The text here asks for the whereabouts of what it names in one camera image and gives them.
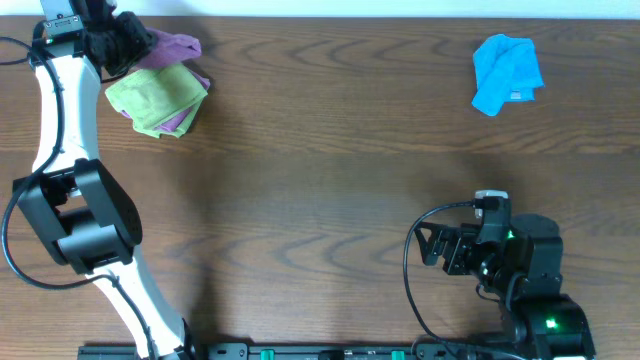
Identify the right black cable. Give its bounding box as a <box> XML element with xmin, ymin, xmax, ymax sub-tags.
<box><xmin>402</xmin><ymin>198</ymin><xmax>531</xmax><ymax>360</ymax></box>

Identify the blue crumpled cloth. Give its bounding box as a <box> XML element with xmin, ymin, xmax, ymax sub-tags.
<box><xmin>471</xmin><ymin>34</ymin><xmax>545</xmax><ymax>116</ymax></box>

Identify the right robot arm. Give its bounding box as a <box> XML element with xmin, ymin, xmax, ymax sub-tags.
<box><xmin>406</xmin><ymin>190</ymin><xmax>596</xmax><ymax>359</ymax></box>

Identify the purple cloth under green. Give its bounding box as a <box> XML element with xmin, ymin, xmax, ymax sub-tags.
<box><xmin>133</xmin><ymin>98</ymin><xmax>203</xmax><ymax>138</ymax></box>

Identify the purple microfiber cloth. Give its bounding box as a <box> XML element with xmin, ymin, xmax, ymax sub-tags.
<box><xmin>136</xmin><ymin>29</ymin><xmax>202</xmax><ymax>69</ymax></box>

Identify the green folded cloth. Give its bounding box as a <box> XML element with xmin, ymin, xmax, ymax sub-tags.
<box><xmin>105</xmin><ymin>63</ymin><xmax>211</xmax><ymax>129</ymax></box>

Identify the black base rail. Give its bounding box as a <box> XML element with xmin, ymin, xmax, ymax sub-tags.
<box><xmin>77</xmin><ymin>342</ymin><xmax>501</xmax><ymax>360</ymax></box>

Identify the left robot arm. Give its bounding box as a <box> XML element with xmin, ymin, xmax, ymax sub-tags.
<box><xmin>1</xmin><ymin>0</ymin><xmax>205</xmax><ymax>359</ymax></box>

